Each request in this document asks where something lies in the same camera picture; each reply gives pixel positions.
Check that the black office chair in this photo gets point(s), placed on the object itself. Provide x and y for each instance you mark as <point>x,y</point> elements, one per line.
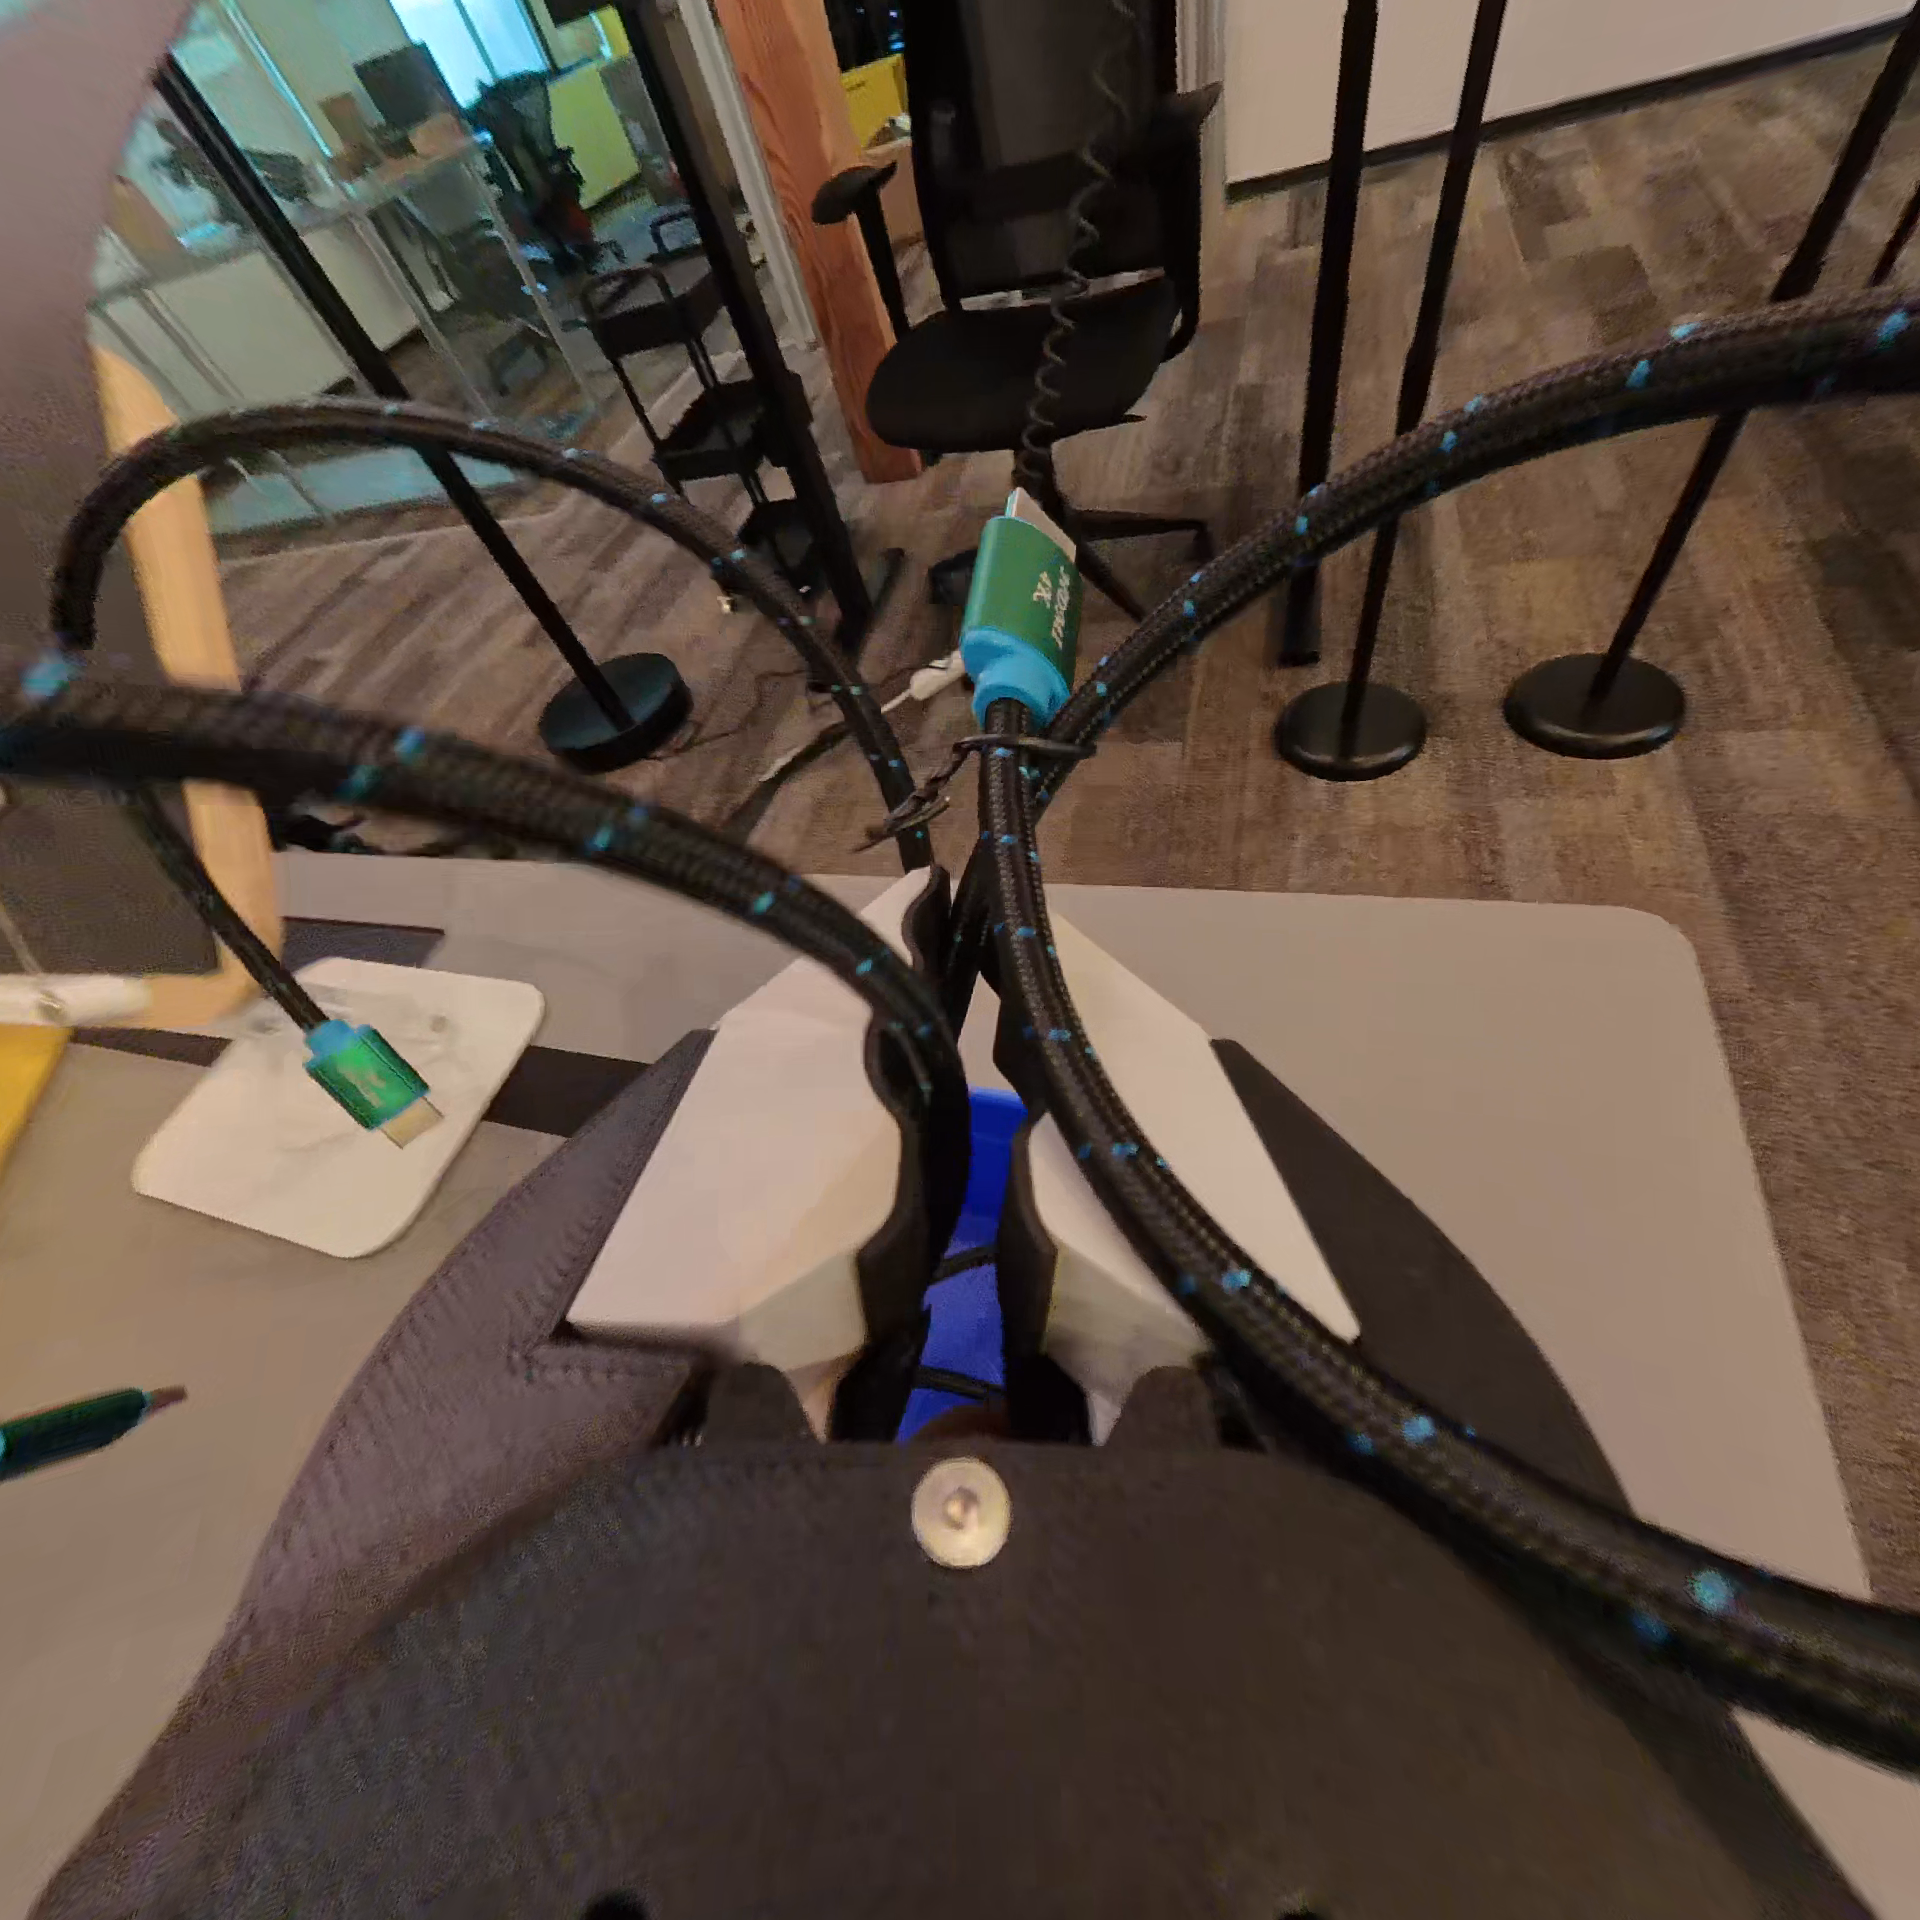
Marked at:
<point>1021,362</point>

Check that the white stand base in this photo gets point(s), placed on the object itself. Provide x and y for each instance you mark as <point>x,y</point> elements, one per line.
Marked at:
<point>271,1156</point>

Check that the black utility cart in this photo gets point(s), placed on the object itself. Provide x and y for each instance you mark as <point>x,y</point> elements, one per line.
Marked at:
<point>675,333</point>

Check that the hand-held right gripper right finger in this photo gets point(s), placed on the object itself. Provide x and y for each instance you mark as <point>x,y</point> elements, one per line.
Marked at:
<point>1202,1141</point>

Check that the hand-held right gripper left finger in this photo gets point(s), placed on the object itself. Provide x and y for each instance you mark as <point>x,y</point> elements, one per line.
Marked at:
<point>750,1200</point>

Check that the yellow plastic bin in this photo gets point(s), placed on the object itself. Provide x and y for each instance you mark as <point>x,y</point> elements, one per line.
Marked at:
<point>26,1086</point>

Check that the blue divided plastic bin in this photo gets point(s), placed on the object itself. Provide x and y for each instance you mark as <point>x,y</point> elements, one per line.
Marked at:
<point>957,1261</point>

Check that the black stand pole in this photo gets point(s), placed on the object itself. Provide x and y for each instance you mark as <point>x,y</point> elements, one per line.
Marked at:
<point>1353,730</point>
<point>1593,708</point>
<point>615,716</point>

